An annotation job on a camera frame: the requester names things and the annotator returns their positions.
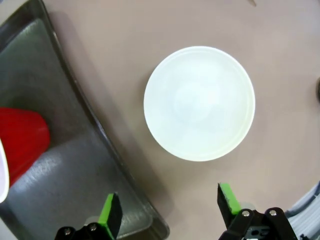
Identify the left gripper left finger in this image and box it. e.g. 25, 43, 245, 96
54, 191, 124, 240

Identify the red plastic cup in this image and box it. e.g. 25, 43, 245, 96
0, 106, 52, 204

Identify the white bowl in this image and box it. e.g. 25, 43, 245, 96
143, 45, 257, 163

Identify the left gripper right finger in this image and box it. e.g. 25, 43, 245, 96
216, 182, 300, 240

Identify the brown plastic tray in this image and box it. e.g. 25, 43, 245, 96
0, 0, 171, 240

